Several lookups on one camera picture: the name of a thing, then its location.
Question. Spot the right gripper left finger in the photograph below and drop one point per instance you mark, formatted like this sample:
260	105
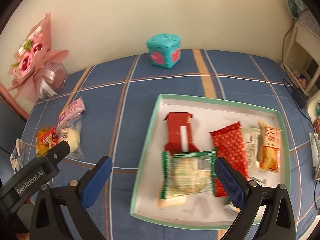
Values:
48	220

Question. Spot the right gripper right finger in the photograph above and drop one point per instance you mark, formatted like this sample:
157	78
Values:
277	221

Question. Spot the red festive snack packet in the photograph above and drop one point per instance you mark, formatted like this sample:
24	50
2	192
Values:
49	138

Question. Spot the teal round fan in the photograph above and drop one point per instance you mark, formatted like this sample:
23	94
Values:
295	8

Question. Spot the orange cake snack packet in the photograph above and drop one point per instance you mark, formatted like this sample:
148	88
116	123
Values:
269	151

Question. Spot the clear green-edged biscuit packet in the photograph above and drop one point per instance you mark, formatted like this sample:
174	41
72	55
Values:
187	173

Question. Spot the teal toy box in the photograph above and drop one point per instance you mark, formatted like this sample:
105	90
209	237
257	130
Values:
164	50

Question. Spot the blue plaid tablecloth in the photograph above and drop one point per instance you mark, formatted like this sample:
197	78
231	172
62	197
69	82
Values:
119	97

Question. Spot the red patterned snack bar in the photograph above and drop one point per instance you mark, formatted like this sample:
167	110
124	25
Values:
229	144

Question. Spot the orange yellow snack packet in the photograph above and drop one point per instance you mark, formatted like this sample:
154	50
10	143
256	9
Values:
41	149

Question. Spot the red white-striped packet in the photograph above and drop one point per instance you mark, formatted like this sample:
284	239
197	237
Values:
180	135

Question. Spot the clear-wrapped white bun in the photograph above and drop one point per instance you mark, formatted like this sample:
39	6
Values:
70	133

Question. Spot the white cream snack packet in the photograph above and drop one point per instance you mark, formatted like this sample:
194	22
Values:
251	143

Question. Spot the pink snack packet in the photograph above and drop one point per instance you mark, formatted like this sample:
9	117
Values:
71	111

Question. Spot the blue white crumpled wrapper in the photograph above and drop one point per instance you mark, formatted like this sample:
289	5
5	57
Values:
17	156

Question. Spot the white side shelf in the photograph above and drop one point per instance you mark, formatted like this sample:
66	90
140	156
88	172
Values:
300	53

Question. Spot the clear glass vase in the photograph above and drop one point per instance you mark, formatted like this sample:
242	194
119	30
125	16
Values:
54	78

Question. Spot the white green-rimmed tray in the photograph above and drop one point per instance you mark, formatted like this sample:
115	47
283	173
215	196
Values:
201	211

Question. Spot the pink flower bouquet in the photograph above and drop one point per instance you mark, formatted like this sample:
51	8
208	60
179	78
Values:
34	52

